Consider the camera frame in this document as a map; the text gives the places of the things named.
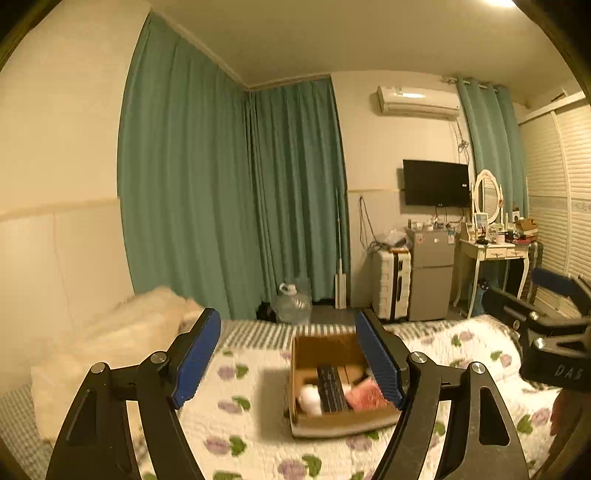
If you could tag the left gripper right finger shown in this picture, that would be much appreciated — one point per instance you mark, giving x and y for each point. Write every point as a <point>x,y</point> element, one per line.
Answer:
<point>481,440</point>

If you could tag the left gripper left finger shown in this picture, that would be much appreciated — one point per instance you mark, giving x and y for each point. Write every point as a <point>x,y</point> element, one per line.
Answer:
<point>95,440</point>

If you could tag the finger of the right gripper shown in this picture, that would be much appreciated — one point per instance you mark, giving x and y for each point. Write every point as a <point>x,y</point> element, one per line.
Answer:
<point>576,289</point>
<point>512,306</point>

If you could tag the pink patterned card case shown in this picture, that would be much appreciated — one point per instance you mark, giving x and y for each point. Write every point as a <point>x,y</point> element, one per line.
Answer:
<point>366,396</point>

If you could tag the black remote control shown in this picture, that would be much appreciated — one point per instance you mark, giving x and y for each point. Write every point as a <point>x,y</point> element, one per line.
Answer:
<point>331,391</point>

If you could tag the white handheld device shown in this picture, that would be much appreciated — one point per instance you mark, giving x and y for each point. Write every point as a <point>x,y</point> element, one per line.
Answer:
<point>310,401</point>

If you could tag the person's right hand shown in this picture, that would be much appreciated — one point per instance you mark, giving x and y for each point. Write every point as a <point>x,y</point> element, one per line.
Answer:
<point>564,412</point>

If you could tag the blue waste bin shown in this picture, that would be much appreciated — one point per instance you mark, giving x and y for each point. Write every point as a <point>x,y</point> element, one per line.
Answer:
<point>484,299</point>

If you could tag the white dressing table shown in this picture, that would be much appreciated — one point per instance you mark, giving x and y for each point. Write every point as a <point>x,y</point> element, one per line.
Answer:
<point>478,262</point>

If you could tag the white oval vanity mirror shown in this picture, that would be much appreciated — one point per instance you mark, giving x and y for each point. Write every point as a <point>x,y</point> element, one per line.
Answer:
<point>487,197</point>

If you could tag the small grey refrigerator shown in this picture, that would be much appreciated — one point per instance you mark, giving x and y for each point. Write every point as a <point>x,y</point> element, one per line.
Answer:
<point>432,256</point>

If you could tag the beige pillow blanket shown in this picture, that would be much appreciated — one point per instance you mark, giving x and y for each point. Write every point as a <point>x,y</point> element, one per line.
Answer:
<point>123,336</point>

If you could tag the white louvered wardrobe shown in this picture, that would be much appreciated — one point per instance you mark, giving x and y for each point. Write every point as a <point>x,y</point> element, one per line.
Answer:
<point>556,142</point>

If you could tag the white hard-shell suitcase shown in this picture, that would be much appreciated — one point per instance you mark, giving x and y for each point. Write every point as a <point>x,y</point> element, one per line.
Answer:
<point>391,279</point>

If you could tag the open cardboard box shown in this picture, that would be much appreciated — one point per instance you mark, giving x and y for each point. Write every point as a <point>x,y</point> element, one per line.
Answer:
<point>344,352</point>

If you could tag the green curtain by window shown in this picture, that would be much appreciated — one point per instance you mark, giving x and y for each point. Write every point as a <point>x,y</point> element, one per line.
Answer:
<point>496,138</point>

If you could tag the white leaning pole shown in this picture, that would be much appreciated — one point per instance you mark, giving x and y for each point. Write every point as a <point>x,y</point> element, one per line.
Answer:
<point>340,276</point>

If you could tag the white air conditioner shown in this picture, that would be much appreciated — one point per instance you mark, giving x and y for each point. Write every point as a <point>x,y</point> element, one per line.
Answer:
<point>419,102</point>

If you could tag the clear water jug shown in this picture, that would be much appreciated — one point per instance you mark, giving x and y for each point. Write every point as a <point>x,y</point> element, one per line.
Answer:
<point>291,306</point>

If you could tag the large green curtain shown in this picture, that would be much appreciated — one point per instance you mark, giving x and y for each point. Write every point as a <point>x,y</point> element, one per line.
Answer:
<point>226,193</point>

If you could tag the wall-mounted black television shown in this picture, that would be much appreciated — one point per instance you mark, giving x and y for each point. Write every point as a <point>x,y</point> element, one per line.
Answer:
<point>436,183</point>

